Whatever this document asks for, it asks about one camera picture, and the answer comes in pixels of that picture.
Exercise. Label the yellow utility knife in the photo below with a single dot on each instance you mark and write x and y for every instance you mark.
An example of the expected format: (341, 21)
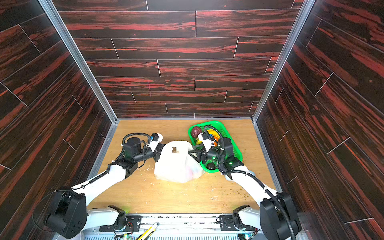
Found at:
(149, 232)

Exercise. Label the purple passion fruit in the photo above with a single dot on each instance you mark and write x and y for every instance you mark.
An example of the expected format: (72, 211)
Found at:
(195, 131)

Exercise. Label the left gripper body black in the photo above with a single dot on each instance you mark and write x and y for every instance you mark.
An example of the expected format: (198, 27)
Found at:
(157, 151)

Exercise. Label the dark purple fruit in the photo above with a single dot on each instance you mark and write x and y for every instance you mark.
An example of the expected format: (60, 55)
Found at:
(211, 166)

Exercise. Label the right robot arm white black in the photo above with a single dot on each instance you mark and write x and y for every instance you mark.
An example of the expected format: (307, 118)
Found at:
(277, 217)

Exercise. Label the green plastic basket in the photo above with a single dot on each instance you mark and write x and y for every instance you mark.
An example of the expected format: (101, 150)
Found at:
(220, 129)

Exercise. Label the white plastic bag orange print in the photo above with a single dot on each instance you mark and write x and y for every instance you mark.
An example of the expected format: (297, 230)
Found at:
(176, 165)

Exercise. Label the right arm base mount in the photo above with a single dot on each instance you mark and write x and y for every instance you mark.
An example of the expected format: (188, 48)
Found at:
(243, 218)

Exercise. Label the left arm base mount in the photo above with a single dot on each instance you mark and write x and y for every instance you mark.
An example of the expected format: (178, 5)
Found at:
(129, 223)

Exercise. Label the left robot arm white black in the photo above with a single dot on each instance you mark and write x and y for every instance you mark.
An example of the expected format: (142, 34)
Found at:
(67, 213)

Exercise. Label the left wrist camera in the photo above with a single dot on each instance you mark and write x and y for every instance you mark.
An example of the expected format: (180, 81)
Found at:
(155, 139)

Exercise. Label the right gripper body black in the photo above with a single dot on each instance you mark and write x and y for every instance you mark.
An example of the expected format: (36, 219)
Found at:
(202, 155)

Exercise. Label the yellow banana bunch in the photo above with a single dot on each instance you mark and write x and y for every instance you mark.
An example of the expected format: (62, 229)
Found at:
(213, 134)

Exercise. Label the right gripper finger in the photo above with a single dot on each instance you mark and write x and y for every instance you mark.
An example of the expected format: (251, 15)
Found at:
(197, 153)
(193, 159)

